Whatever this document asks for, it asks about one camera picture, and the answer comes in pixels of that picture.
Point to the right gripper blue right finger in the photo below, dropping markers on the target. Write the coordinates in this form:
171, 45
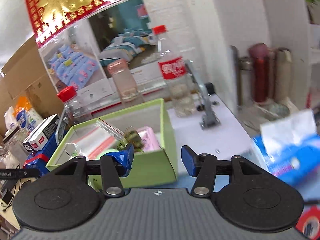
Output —
190, 160

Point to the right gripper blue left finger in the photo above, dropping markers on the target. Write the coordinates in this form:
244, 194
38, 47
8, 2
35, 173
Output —
123, 160

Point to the green patterned soft toy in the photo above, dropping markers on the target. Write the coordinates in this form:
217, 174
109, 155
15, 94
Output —
131, 136

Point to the pink cartoon tissue pack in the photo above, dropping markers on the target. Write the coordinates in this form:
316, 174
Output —
149, 139

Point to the clear zip bag pack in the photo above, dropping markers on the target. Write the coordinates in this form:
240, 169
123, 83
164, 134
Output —
107, 127

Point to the bedding poster teal room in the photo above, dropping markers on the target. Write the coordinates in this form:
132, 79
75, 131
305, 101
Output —
123, 31

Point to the blue machine box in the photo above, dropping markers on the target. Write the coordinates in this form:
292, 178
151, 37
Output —
38, 160

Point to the green cardboard box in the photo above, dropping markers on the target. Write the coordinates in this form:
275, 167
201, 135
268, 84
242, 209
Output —
149, 168

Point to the white black pen box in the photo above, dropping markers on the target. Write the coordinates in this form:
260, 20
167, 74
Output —
38, 138

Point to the white blue tissue package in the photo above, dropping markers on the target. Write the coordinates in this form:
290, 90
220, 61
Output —
23, 115

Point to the pink translucent plastic cup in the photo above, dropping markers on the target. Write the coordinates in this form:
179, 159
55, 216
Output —
125, 83

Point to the clear jar red lid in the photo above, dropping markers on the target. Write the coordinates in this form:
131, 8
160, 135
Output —
75, 108

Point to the cola bottle red label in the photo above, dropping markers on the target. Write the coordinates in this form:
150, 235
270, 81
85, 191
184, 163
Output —
173, 70

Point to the blue white tissue box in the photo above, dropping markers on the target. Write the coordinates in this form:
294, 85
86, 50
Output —
288, 148

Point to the brown cardboard sheet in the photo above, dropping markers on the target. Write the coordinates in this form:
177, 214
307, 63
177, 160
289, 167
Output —
25, 75

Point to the bedding poster blue quilt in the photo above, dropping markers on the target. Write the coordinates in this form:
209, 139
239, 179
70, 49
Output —
71, 59

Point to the dark red thermos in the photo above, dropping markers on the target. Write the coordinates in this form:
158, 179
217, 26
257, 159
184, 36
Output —
259, 54

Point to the red tape roll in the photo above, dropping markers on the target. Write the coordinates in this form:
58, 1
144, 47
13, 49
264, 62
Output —
309, 223

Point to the beige thermos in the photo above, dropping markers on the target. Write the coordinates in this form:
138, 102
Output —
283, 74

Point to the white machine base plate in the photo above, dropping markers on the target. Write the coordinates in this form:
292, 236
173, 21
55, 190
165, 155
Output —
225, 140

